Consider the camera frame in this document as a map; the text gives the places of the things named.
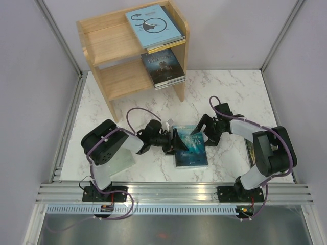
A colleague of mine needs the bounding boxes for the Wuthering Heights blue book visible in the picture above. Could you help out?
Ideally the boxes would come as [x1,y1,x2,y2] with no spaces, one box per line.
[141,48,186,87]

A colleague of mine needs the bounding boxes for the dark green gold book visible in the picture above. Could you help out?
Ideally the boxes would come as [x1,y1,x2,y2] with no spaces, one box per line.
[245,139,255,167]

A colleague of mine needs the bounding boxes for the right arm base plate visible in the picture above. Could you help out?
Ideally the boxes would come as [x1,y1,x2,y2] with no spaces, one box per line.
[217,186,264,203]

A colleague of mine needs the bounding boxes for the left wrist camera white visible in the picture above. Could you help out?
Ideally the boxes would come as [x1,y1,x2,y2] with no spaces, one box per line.
[165,118,174,131]

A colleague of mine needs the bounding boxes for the light blue SO book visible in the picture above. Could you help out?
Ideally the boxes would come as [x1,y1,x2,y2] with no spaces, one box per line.
[125,5,184,49]

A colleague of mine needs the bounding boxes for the Robinson Crusoe purple book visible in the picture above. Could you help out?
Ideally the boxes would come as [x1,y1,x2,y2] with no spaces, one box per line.
[155,78,185,90]

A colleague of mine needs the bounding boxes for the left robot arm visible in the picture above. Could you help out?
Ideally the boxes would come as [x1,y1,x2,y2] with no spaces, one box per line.
[81,119,189,202]

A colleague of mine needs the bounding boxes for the white slotted cable duct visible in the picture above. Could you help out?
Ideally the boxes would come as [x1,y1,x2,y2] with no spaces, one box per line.
[46,204,241,215]

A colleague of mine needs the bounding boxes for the aluminium rail beam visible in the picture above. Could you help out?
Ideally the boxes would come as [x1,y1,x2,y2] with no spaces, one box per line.
[36,181,314,205]

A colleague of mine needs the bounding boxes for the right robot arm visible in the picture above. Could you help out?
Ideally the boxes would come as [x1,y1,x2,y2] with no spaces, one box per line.
[191,103,297,201]

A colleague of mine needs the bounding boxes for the black book with barcode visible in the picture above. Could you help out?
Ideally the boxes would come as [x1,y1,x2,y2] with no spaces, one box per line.
[142,5,184,49]

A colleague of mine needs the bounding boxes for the pale green book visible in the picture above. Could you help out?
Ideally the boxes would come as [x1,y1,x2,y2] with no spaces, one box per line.
[109,149,135,176]

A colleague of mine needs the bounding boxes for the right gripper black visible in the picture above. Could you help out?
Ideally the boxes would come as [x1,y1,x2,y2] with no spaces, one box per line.
[191,114,225,147]

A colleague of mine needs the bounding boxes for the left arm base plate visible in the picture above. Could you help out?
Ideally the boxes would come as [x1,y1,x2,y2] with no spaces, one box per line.
[82,186,127,203]

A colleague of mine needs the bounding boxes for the yellow book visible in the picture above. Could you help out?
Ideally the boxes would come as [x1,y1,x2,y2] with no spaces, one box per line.
[147,38,186,54]

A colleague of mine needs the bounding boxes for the teal underwater cover book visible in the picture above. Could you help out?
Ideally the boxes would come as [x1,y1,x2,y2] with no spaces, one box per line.
[172,125,208,168]

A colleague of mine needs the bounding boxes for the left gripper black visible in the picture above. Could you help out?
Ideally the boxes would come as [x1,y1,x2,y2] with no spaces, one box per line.
[150,128,189,156]

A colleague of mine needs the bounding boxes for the wooden two-tier shelf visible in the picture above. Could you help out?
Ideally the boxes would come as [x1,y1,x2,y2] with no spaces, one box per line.
[76,0,191,123]

